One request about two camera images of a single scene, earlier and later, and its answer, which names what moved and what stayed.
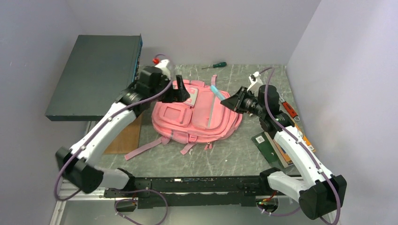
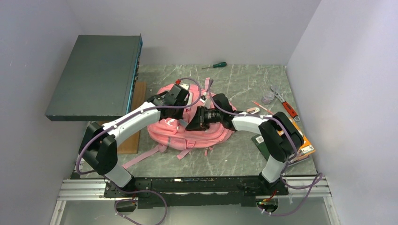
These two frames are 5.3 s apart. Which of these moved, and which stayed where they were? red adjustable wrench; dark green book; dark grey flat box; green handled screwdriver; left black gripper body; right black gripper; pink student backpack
Moved: right black gripper; left black gripper body; pink student backpack
Stayed: green handled screwdriver; dark green book; dark grey flat box; red adjustable wrench
